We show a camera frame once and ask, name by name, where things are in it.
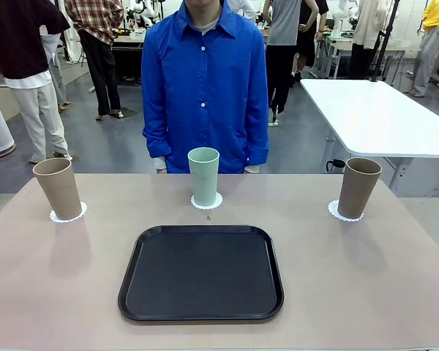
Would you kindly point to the tall mint green cup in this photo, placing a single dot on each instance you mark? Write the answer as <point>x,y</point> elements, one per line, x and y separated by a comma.
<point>203,175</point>

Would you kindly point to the white paper doily coaster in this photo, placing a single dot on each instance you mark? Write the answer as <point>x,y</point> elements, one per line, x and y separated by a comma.
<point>83,214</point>
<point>219,203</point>
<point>333,214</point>

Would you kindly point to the tall brown cup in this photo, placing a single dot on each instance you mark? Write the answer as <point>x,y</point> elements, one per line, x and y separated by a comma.
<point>60,190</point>
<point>358,190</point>

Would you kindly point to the person's right forearm blue sleeve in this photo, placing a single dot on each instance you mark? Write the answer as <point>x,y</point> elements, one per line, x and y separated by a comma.
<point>155,142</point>

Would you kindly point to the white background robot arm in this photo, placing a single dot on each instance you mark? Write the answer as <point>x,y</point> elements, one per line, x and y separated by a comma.
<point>140,12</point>
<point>340,18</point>

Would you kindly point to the person's left forearm blue sleeve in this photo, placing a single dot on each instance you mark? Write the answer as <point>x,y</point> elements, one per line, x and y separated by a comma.
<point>258,146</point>

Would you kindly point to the person in blue shirt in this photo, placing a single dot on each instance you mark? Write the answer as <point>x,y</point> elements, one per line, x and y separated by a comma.
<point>205,80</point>

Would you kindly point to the black plastic tray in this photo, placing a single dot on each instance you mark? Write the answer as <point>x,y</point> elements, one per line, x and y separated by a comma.
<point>205,274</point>

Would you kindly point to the person in grey shirt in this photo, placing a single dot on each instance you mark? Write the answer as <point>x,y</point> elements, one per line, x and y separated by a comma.
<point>281,33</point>

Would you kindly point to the background workbench with clutter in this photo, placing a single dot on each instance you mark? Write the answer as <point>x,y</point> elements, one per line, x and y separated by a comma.
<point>131,40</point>

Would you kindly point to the person in black dress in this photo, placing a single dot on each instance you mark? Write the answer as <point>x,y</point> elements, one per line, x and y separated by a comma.
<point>309,36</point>

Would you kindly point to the white background table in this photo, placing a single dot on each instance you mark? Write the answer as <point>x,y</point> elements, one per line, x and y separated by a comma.
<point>380,117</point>

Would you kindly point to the person in plaid shirt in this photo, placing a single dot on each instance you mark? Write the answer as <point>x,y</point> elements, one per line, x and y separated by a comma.
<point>98,47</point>

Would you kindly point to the grey background desk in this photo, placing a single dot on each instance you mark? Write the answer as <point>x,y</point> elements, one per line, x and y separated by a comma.
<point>336,44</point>

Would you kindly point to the person in beige coat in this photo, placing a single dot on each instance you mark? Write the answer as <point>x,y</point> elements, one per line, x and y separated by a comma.
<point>366,29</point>

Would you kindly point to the black tripod stand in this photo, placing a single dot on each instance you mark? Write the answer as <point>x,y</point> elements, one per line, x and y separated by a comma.
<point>384,44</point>

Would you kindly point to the person in black top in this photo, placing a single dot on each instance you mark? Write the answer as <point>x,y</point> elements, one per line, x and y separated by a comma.
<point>22,55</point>

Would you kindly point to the person in yellow top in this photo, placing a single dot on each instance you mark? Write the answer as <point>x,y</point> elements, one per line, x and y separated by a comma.
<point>433,36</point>

